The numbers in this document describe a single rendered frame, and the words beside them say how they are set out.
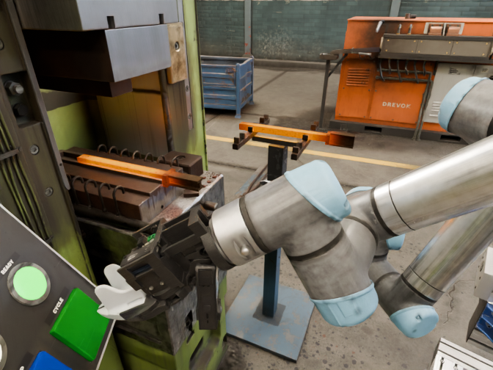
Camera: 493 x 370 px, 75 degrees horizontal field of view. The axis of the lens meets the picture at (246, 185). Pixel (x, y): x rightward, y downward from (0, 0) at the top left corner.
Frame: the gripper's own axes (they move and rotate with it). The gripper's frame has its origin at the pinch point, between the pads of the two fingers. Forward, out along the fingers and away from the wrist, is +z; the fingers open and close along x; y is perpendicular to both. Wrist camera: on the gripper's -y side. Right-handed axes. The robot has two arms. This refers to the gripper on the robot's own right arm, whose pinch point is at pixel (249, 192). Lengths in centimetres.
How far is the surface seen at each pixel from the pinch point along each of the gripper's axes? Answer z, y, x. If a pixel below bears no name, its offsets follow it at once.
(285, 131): 3.8, -0.2, 45.0
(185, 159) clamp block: 27.2, 2.2, 14.9
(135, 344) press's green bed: 33, 57, -15
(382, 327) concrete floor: -48, 100, 61
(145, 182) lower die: 28.4, 1.3, -3.5
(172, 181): 22.0, 1.2, -0.5
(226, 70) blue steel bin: 169, 36, 343
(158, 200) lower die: 23.8, 5.2, -4.8
